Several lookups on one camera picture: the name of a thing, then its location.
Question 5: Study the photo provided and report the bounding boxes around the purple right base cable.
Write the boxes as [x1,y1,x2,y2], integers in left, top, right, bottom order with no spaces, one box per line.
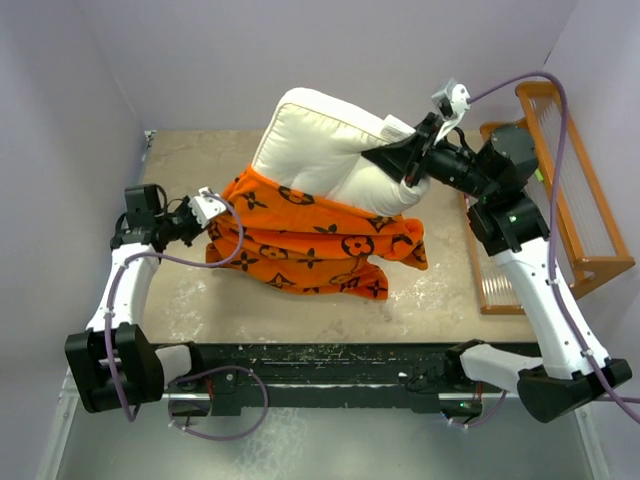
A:
[442,387,509,431]

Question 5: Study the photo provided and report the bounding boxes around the aluminium frame rail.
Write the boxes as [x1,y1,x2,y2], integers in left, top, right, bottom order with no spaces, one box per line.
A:
[40,381,610,479]

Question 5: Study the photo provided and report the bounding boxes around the white pillow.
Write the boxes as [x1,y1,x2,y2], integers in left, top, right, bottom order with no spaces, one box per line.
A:
[251,87,430,216]

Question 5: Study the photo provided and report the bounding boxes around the orange patterned pillowcase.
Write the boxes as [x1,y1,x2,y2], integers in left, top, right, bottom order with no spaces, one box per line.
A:
[205,167,428,300]

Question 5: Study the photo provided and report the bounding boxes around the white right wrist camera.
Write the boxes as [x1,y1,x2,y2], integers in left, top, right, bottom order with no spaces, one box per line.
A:
[431,78,471,144]

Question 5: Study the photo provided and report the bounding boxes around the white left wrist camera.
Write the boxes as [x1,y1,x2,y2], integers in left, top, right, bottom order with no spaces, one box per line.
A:
[189,187,230,229]

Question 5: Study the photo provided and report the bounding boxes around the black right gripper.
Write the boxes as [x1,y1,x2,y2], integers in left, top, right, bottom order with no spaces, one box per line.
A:
[367,109,499,200]

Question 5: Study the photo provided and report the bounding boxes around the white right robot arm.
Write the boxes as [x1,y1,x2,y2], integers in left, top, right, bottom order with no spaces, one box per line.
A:
[362,113,632,423]

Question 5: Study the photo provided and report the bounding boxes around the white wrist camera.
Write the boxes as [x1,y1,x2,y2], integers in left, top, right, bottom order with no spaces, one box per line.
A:
[189,187,230,229]
[431,78,471,144]

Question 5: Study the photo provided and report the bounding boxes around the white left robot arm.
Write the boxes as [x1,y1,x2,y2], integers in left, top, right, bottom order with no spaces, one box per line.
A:
[64,184,226,421]

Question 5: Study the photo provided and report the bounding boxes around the orange wooden tiered rack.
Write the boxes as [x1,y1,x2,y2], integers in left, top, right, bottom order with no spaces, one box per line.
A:
[468,81,635,315]

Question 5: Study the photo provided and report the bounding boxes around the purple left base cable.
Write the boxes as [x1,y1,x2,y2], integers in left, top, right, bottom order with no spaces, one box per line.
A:
[167,364,270,443]

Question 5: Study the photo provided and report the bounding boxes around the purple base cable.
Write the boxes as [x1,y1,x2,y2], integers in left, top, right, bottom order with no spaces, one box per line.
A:
[442,387,509,431]
[167,364,270,443]

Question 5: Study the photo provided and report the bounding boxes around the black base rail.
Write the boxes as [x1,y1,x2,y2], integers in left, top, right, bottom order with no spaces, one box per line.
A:
[166,343,496,416]

